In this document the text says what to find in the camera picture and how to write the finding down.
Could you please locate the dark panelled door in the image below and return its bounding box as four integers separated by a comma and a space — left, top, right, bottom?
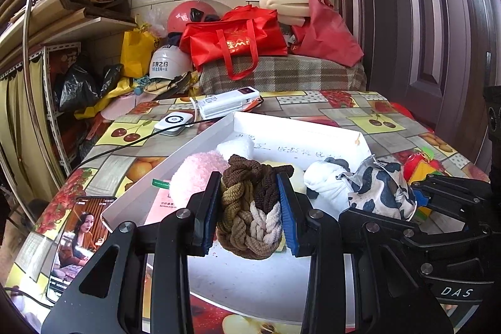
333, 0, 501, 170

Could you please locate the white helmet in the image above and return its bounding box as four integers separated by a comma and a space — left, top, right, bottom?
151, 44, 194, 82

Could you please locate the yellow shopping bag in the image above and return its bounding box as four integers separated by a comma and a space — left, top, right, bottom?
120, 25, 159, 78

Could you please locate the small black plastic bag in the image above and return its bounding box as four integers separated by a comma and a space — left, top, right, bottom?
100, 64, 125, 96

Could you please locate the white shallow cardboard box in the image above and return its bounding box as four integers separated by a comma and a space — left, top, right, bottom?
101, 111, 372, 319

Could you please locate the large black plastic bag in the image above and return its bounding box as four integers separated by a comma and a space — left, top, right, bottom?
55, 60, 98, 113

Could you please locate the cow print cloth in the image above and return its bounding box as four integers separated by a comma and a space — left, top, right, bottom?
348, 156, 417, 221

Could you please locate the white power bank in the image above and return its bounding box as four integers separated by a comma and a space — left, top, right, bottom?
197, 87, 262, 119

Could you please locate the white plush puff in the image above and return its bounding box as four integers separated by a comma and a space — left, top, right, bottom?
216, 138, 255, 162

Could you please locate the metal shelf rack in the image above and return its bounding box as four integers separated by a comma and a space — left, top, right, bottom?
0, 42, 83, 198

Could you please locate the yellow curtain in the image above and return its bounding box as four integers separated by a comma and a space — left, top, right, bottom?
0, 76, 65, 202

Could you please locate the curved steel tube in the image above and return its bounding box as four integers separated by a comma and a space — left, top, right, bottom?
0, 0, 44, 84

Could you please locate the pink tissue packet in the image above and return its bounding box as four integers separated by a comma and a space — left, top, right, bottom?
144, 177, 184, 227

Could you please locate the dark phone cable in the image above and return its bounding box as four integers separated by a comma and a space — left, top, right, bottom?
0, 287, 53, 309

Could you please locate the white sock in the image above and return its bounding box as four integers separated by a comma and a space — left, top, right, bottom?
304, 158, 355, 209

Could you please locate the thin black cable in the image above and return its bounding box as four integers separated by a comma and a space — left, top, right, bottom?
76, 119, 220, 166

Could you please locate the red tote bag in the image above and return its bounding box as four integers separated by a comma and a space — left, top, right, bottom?
179, 4, 288, 81

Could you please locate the clear plastic bag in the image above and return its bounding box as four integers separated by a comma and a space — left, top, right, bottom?
147, 5, 171, 37

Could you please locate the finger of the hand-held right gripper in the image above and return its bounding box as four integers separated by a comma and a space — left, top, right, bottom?
338, 207, 470, 273
409, 173, 501, 230

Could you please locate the brown braided scrunchie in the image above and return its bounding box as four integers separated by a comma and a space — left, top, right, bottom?
215, 154, 295, 261

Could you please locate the black smartphone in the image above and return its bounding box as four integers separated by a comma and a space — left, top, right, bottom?
46, 196, 117, 303

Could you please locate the white round charger pad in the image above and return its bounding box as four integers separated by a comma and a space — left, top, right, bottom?
154, 112, 195, 136

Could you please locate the wooden shelf board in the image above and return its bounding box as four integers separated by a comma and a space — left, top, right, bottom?
0, 15, 137, 57

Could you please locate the black knobbed device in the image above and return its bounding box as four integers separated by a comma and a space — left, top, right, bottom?
483, 84, 501, 141

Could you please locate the red cloth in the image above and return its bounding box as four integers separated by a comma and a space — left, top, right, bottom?
391, 102, 416, 121

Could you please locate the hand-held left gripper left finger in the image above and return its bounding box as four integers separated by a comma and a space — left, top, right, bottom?
41, 172, 224, 334

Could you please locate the fruit print tablecloth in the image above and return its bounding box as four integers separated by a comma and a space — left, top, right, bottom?
8, 89, 492, 334

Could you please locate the yellow black raincoat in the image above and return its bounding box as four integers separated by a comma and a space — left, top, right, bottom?
74, 72, 200, 119

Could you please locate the pink plush puff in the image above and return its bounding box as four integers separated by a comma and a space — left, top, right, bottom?
169, 151, 230, 206

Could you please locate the red plastic bag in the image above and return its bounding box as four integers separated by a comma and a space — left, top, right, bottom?
292, 0, 364, 66

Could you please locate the plaid cushion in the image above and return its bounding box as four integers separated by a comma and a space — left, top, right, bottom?
199, 54, 368, 95

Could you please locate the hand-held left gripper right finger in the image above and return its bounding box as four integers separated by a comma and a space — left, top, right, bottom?
276, 172, 396, 334

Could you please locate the pink helmet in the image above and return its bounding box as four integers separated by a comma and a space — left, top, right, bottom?
167, 1, 235, 35

